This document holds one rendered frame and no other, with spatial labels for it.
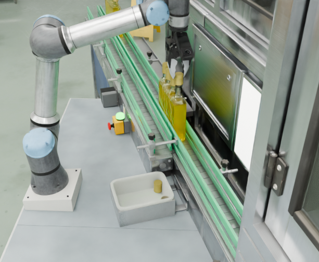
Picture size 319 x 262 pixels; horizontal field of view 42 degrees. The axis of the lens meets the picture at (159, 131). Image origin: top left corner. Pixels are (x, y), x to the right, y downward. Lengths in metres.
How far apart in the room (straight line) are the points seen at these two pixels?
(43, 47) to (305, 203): 1.07
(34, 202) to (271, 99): 1.29
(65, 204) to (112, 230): 0.22
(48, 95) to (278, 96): 1.21
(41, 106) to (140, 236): 0.63
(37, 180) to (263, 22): 1.01
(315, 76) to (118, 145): 1.57
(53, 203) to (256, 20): 1.01
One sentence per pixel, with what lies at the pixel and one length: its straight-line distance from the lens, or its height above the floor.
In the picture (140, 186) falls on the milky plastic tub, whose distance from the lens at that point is 1.73.
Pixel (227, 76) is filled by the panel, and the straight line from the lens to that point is 1.56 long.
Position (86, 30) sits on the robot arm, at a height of 1.45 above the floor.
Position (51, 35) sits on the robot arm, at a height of 1.43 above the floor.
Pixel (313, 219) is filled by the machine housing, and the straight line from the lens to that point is 0.60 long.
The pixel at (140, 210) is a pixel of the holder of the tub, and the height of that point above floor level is 0.81.
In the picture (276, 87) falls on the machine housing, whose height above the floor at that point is 1.69.
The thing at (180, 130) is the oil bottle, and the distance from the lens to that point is 1.78.
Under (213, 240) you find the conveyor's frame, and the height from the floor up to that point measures 0.84.
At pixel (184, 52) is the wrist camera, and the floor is 1.32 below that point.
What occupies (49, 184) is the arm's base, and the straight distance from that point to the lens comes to 1.69.
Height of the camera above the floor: 1.95
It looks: 34 degrees down
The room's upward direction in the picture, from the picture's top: straight up
